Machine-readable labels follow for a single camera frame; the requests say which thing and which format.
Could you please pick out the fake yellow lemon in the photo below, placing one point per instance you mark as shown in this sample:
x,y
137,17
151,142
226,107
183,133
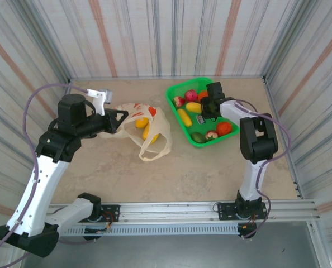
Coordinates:
x,y
141,123

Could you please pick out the fake pink-red apple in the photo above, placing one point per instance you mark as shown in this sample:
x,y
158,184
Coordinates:
x,y
191,95

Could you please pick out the fake red-orange round fruit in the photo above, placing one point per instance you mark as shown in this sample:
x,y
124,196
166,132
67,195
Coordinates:
x,y
224,128

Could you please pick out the green plastic basket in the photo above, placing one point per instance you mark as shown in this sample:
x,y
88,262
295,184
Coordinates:
x,y
205,128

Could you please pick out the fake yellow corn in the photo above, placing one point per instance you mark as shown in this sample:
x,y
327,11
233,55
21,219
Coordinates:
x,y
184,117

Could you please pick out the translucent printed plastic bag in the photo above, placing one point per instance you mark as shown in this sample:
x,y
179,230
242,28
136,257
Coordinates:
x,y
160,120

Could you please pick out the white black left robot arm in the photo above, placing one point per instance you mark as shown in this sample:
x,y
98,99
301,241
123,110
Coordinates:
x,y
40,190

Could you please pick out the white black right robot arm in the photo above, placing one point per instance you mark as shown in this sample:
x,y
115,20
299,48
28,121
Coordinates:
x,y
252,181

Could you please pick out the fake red white strawberry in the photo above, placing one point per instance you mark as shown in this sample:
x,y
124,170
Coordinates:
x,y
211,135

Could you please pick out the fake green avocado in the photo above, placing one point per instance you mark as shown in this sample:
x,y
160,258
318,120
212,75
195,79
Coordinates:
x,y
198,137

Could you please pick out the red apple toy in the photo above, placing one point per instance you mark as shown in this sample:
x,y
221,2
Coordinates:
x,y
178,101

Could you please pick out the metal frame rail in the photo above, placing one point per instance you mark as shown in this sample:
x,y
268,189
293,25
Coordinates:
x,y
68,90
279,117

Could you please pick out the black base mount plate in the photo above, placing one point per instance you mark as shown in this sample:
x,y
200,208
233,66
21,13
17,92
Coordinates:
x,y
113,212
224,212

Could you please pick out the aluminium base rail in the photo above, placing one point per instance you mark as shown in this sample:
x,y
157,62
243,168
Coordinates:
x,y
168,212

